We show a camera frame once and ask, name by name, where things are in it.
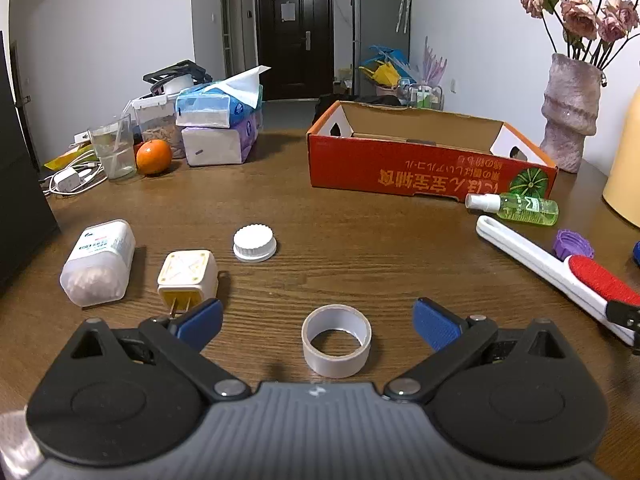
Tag clear drinking glass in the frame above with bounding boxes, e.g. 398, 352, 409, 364
88, 114, 138, 181

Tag black folding rack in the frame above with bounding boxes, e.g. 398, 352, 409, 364
143, 60, 213, 97

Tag orange cardboard box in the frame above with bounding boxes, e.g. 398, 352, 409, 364
306, 100, 559, 204

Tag interior glass door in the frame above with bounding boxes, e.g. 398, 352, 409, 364
220, 0, 251, 78

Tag dark furniture panel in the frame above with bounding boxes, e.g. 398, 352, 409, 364
0, 30, 61, 296

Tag purple notched bottle cap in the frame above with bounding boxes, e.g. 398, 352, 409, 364
551, 229, 596, 261

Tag small rack with bottles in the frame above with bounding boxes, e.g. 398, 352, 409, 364
407, 82, 446, 110

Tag white cotton swab container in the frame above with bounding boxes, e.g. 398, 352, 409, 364
59, 219, 137, 309

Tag white purple tissue pack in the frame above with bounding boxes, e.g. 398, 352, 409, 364
181, 110, 264, 167

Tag yellow packet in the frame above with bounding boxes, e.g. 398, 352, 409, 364
44, 147, 96, 171

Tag white charger cable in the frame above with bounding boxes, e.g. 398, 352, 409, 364
42, 150, 108, 196

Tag orange fruit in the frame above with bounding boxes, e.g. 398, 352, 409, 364
135, 139, 173, 177

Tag yellow grey thermos jug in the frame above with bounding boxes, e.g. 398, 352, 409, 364
602, 85, 640, 231

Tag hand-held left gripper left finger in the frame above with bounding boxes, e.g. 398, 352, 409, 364
65, 297, 252, 404

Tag purple feather decoration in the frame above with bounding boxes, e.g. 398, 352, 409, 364
422, 36, 449, 86

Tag white charger block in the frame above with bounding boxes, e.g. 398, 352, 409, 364
52, 167, 83, 195

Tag yellow bag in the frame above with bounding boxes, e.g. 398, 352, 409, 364
370, 62, 402, 87

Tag purple textured vase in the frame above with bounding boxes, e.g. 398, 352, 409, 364
539, 52, 603, 173

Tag black bag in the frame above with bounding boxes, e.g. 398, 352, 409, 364
315, 94, 401, 117

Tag white red lint brush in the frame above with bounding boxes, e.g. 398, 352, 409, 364
475, 215, 640, 347

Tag dark entrance door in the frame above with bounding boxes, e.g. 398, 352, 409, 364
254, 0, 335, 102

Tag grey refrigerator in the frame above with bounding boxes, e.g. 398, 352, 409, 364
351, 0, 412, 98

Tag blue tissue pack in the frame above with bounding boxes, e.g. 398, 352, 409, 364
175, 65, 273, 128

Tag white folded umbrella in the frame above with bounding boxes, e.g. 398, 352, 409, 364
396, 0, 414, 36

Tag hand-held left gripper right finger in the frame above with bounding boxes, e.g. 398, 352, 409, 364
383, 297, 577, 404

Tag clear plastic food container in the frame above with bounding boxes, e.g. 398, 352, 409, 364
131, 94, 185, 147

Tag white tape roll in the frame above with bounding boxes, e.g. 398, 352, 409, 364
301, 304, 372, 378

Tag dried pink roses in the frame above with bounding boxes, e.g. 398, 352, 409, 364
487, 0, 640, 71

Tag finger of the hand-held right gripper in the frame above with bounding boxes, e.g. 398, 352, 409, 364
605, 300, 640, 347

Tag green spray bottle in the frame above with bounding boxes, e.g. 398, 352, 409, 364
465, 191, 560, 227

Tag yellow white power adapter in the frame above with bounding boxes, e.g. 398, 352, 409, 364
156, 250, 219, 318

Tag white ribbed bottle cap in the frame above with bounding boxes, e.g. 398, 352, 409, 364
232, 224, 278, 263

